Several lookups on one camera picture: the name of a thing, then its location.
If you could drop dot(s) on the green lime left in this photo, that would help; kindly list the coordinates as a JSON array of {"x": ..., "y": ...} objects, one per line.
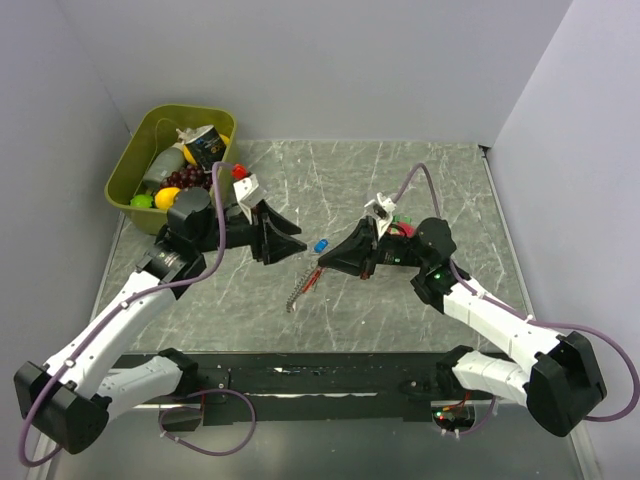
[{"x": 142, "y": 201}]

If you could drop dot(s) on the olive green plastic bin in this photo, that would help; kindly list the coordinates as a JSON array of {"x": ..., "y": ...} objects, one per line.
[{"x": 157, "y": 132}]

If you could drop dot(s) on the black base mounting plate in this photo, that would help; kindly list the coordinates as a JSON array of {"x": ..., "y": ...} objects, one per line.
[{"x": 240, "y": 386}]

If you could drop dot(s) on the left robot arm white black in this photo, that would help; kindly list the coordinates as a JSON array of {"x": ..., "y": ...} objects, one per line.
[{"x": 71, "y": 398}]

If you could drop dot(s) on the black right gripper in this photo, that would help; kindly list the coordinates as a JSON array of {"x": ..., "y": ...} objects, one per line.
[{"x": 352, "y": 255}]

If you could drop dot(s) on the dark red grape bunch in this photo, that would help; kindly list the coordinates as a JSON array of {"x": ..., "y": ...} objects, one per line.
[{"x": 189, "y": 176}]

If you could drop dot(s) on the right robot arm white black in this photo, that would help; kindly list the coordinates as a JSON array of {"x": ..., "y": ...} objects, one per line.
[{"x": 555, "y": 376}]

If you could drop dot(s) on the key with blue tag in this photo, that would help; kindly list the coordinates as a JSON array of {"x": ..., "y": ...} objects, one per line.
[{"x": 320, "y": 246}]

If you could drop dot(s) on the red dragon fruit toy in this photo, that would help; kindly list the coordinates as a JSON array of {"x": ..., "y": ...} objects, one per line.
[{"x": 401, "y": 225}]

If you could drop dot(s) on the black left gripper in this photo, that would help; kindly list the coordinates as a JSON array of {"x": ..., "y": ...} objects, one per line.
[{"x": 272, "y": 246}]

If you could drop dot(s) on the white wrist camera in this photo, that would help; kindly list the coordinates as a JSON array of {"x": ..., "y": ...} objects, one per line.
[
  {"x": 382, "y": 209},
  {"x": 248, "y": 192}
]

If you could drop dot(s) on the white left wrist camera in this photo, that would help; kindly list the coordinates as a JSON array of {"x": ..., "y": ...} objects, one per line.
[{"x": 248, "y": 192}]

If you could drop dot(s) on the yellow lemon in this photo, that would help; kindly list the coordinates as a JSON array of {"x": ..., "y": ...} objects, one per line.
[{"x": 165, "y": 197}]

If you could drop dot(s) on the grey plastic bottle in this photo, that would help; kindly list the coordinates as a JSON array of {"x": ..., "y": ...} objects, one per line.
[{"x": 168, "y": 161}]

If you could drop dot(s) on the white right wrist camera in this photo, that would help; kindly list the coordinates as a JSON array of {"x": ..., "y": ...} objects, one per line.
[{"x": 382, "y": 209}]

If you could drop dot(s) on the black crumpled paper cup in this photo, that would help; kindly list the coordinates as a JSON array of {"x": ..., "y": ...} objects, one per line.
[{"x": 202, "y": 146}]

